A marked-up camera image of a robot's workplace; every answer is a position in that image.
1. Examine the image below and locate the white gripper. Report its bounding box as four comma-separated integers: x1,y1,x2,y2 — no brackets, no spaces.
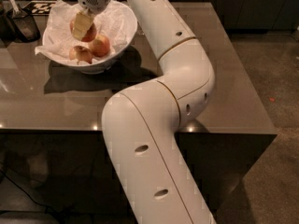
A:
74,0,110,35

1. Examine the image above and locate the red yellow apple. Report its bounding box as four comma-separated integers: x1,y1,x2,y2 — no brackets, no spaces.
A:
88,34,110,57
69,20,97,42
69,46,93,63

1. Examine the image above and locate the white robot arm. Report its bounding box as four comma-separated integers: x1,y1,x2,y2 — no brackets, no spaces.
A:
78,0,216,224

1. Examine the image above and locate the white ceramic bowl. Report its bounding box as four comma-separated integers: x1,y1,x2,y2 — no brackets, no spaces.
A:
41,0,139,76

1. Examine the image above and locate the white crumpled paper liner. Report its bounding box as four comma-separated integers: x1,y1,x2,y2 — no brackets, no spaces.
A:
35,0,135,63

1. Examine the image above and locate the black white patterned card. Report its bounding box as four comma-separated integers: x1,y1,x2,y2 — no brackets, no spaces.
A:
24,0,56,16

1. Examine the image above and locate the dark glossy table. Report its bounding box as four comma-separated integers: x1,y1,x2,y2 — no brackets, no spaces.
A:
0,1,278,217

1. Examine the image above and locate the black scoop with white handle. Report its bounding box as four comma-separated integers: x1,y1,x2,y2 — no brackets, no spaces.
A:
7,0,40,43

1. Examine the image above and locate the black floor cable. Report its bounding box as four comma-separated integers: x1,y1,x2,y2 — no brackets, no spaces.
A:
0,168,66,224

